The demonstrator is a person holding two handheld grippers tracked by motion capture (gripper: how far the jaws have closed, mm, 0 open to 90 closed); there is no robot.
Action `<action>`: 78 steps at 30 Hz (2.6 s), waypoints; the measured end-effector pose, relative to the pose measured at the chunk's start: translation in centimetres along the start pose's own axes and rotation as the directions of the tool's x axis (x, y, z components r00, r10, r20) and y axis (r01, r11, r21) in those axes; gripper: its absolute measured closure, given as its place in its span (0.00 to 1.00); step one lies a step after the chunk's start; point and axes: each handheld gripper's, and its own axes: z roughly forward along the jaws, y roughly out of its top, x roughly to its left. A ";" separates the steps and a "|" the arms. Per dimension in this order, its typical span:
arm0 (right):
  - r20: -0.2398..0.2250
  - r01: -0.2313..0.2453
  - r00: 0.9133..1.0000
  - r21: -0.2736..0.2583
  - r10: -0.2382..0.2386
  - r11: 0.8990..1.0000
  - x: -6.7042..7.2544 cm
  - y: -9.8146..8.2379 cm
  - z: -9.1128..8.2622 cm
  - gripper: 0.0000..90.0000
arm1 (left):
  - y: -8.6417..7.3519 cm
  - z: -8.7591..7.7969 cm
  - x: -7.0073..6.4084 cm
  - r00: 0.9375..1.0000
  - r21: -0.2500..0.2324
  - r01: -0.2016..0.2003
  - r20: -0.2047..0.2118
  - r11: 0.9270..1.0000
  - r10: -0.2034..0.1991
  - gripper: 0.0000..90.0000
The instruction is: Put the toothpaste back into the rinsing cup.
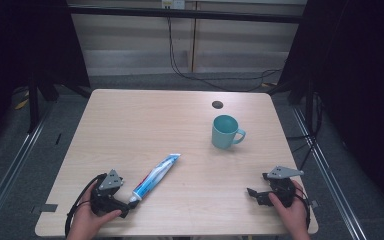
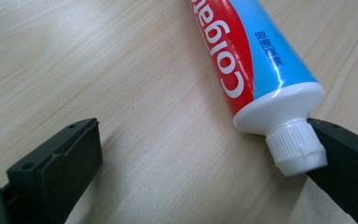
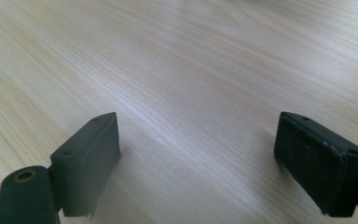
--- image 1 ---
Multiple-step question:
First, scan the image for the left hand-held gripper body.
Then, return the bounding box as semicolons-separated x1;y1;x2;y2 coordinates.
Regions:
89;169;131;217

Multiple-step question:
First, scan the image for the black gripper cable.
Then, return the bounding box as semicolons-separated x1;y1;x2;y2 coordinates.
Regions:
293;185;312;231
64;172;108;238

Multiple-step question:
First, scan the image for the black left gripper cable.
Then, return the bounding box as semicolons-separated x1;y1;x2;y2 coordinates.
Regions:
64;172;108;238

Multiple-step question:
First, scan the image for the teal cup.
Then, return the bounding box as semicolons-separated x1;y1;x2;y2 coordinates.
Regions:
211;114;247;151

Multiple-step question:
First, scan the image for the dark curtain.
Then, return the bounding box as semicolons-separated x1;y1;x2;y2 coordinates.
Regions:
276;0;384;211
0;0;92;151

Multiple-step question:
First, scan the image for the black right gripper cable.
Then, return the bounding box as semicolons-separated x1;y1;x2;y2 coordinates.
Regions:
293;185;312;231

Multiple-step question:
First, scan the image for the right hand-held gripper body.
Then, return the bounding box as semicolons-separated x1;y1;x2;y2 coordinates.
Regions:
262;165;305;208

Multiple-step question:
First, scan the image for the white wall socket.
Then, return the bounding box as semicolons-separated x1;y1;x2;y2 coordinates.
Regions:
161;0;186;10

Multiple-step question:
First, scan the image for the yellow floor scrap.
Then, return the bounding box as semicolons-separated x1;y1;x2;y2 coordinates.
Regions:
14;97;30;111

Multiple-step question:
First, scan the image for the black horizontal bar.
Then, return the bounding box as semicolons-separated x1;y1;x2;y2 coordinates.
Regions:
67;3;305;25

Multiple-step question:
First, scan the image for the person's right hand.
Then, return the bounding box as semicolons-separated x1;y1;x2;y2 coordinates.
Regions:
268;179;312;240

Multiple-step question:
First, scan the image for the black metal stand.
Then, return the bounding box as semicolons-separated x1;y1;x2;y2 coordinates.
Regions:
284;78;326;171
26;71;61;134

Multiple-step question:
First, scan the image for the metal floor rail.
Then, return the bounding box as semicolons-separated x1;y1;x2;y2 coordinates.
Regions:
291;104;369;240
0;99;56;239

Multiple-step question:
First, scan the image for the black tape strip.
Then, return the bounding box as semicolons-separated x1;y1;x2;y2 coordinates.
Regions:
30;203;59;214

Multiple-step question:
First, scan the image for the person's left hand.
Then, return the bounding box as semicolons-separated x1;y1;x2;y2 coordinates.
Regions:
66;191;123;240

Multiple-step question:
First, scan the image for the blue and white toothpaste tube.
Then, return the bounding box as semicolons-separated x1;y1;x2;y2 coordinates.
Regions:
128;152;182;204

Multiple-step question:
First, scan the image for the long black floor cable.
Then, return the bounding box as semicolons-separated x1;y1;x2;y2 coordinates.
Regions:
165;15;283;93

